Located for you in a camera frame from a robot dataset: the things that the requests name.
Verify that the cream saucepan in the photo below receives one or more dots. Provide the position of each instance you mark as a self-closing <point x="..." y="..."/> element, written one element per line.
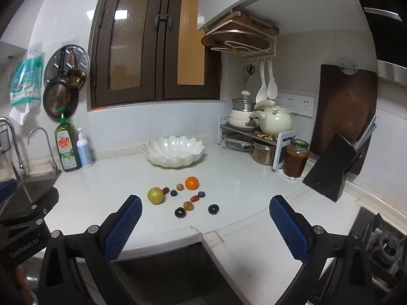
<point x="238" y="119"/>

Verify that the steel range hood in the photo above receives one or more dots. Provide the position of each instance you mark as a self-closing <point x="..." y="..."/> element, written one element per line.
<point x="391" y="70"/>

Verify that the white rice spoon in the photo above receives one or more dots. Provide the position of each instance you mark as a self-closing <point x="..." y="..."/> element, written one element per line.
<point x="272" y="89"/>

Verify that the steel pan lid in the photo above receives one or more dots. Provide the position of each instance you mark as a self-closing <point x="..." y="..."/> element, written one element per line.
<point x="238" y="143"/>

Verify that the teal plastic bag pack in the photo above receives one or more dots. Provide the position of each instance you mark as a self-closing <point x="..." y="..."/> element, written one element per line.
<point x="27" y="79"/>

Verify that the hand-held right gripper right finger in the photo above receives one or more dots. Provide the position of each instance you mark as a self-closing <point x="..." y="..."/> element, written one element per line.
<point x="289" y="232"/>

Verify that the glass jar of red sauce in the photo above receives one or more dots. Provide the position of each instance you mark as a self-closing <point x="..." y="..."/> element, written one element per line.
<point x="294" y="162"/>

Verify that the orange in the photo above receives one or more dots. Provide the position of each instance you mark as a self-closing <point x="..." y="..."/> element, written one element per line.
<point x="192" y="183"/>

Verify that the brown longan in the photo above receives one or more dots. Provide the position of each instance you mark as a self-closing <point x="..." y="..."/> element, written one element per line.
<point x="180" y="186"/>
<point x="188" y="206"/>

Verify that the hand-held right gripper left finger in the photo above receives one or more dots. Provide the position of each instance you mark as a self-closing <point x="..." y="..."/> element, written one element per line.
<point x="124" y="228"/>

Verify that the curved steel faucet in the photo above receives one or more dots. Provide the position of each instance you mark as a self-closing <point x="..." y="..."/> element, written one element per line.
<point x="52" y="152"/>

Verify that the green dish soap bottle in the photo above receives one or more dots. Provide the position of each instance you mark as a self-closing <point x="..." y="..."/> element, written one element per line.
<point x="67" y="152"/>

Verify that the cream kettle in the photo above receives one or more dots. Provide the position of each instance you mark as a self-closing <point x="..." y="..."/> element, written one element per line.
<point x="275" y="122"/>

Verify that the green apple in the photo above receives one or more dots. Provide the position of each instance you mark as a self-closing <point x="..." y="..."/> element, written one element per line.
<point x="155" y="195"/>

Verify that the round wooden board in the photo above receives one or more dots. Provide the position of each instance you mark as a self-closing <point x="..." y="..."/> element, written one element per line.
<point x="222" y="39"/>

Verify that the steel sink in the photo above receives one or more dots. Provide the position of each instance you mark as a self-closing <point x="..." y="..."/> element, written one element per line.
<point x="28" y="186"/>

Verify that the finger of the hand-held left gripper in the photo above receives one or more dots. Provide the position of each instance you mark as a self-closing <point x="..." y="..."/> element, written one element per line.
<point x="7" y="189"/>
<point x="38" y="205"/>

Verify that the patterned trivet mat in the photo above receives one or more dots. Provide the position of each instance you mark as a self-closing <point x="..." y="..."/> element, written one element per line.
<point x="266" y="137"/>

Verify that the black gas stove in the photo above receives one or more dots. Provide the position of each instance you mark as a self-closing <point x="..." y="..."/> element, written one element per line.
<point x="384" y="244"/>

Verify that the white scalloped bowl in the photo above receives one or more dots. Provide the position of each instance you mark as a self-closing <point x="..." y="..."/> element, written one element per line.
<point x="173" y="152"/>

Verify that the round steel steamer tray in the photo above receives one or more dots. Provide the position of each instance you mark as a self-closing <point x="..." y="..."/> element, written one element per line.
<point x="79" y="54"/>

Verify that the steel pull-out faucet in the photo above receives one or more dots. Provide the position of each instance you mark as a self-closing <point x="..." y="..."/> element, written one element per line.
<point x="17" y="152"/>

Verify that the clear wall hook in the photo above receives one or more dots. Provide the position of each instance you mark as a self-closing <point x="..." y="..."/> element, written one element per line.
<point x="348" y="65"/>

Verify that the brass strainer ladle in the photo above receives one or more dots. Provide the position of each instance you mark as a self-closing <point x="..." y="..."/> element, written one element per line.
<point x="75" y="75"/>

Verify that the red cherry tomato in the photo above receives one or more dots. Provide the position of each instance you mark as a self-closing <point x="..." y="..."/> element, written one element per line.
<point x="194" y="198"/>
<point x="165" y="190"/>

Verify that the grey and white shelf rack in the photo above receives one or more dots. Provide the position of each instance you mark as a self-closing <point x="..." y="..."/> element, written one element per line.
<point x="281" y="155"/>

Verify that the stainless steel pot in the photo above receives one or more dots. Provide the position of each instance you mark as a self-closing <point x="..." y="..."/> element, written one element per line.
<point x="262" y="154"/>

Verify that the brown framed window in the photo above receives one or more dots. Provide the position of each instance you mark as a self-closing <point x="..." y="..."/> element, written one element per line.
<point x="160" y="54"/>

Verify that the white pump bottle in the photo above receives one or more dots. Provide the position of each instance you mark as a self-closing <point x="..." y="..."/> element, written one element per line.
<point x="84" y="152"/>

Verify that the dark grape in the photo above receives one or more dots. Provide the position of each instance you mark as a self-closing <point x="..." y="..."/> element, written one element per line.
<point x="214" y="209"/>
<point x="180" y="212"/>

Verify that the black knife block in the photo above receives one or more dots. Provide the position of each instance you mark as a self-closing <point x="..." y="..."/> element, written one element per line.
<point x="330" y="165"/>

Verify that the rectangular wooden cutting board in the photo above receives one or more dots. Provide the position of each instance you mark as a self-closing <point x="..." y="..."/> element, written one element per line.
<point x="254" y="25"/>

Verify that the dark wooden cutting board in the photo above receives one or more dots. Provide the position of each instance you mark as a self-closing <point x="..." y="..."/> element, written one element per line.
<point x="343" y="108"/>

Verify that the white ladle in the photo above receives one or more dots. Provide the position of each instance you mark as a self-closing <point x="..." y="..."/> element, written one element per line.
<point x="261" y="93"/>

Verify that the white wall outlet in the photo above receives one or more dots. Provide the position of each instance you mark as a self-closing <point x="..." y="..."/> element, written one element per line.
<point x="287" y="101"/>
<point x="306" y="105"/>

